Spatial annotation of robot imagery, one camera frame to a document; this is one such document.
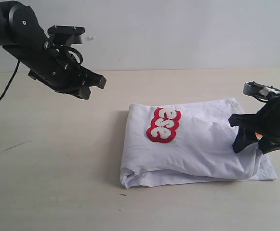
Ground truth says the orange neck label tag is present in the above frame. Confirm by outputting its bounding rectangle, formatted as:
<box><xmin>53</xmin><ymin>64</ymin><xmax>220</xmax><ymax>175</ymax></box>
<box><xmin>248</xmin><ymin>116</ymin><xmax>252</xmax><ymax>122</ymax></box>
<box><xmin>255</xmin><ymin>132</ymin><xmax>263</xmax><ymax>140</ymax></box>

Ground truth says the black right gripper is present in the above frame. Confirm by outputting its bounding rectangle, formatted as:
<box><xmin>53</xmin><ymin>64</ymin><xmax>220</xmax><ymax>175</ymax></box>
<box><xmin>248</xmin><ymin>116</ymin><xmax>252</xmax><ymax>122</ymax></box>
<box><xmin>228</xmin><ymin>105</ymin><xmax>280</xmax><ymax>153</ymax></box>

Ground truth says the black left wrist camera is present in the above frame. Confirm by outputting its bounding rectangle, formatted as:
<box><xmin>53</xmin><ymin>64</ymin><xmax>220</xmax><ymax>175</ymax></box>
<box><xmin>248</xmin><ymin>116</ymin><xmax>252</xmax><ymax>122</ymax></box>
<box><xmin>47</xmin><ymin>25</ymin><xmax>85</xmax><ymax>47</ymax></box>

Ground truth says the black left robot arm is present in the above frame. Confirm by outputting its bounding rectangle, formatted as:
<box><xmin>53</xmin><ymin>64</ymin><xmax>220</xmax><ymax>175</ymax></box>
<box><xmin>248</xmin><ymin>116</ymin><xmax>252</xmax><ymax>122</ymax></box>
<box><xmin>0</xmin><ymin>0</ymin><xmax>107</xmax><ymax>100</ymax></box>

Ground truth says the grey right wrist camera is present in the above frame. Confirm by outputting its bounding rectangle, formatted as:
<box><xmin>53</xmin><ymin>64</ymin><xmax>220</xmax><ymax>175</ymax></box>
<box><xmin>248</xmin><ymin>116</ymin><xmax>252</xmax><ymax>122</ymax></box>
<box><xmin>243</xmin><ymin>81</ymin><xmax>280</xmax><ymax>103</ymax></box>

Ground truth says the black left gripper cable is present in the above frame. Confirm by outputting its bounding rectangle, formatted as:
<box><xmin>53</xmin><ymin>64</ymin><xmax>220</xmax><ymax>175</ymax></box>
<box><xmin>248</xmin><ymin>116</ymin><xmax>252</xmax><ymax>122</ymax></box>
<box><xmin>0</xmin><ymin>45</ymin><xmax>84</xmax><ymax>114</ymax></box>

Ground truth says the white t-shirt red lettering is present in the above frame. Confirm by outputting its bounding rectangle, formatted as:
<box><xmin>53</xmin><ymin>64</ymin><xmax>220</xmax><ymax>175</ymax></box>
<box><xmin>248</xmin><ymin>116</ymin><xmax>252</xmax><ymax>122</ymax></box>
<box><xmin>120</xmin><ymin>98</ymin><xmax>277</xmax><ymax>188</ymax></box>

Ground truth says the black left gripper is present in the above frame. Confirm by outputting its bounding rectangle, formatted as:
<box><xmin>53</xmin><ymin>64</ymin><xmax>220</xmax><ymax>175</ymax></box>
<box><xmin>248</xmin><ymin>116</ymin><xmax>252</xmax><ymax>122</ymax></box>
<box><xmin>27</xmin><ymin>46</ymin><xmax>106</xmax><ymax>100</ymax></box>

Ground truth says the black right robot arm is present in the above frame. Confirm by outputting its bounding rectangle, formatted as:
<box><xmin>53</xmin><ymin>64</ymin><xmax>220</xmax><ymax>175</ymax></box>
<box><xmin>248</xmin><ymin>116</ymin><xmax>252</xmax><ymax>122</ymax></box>
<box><xmin>228</xmin><ymin>81</ymin><xmax>280</xmax><ymax>154</ymax></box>

